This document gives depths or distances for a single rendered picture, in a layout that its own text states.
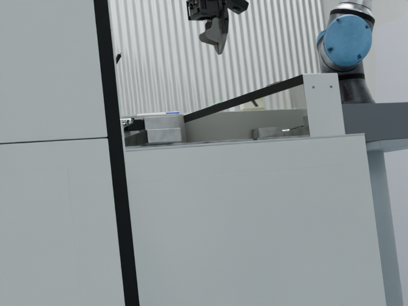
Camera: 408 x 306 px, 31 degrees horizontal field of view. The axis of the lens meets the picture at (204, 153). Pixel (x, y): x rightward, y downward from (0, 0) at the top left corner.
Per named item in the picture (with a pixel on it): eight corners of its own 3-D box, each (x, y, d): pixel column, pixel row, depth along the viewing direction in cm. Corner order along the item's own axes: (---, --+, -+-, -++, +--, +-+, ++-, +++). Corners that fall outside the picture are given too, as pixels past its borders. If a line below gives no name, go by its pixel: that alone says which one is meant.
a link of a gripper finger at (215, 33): (204, 54, 192) (200, 19, 192) (224, 54, 194) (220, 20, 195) (210, 51, 189) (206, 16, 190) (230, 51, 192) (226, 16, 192)
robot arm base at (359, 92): (351, 117, 212) (346, 83, 213) (388, 107, 199) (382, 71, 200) (309, 119, 205) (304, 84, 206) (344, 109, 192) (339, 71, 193)
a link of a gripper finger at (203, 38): (198, 57, 194) (194, 22, 195) (218, 57, 197) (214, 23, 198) (204, 54, 192) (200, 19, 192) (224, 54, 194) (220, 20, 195)
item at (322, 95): (311, 139, 155) (303, 73, 156) (189, 165, 203) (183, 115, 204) (346, 136, 159) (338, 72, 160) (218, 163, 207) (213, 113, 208)
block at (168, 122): (145, 130, 157) (144, 116, 157) (138, 132, 160) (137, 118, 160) (178, 128, 161) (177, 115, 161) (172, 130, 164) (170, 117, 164)
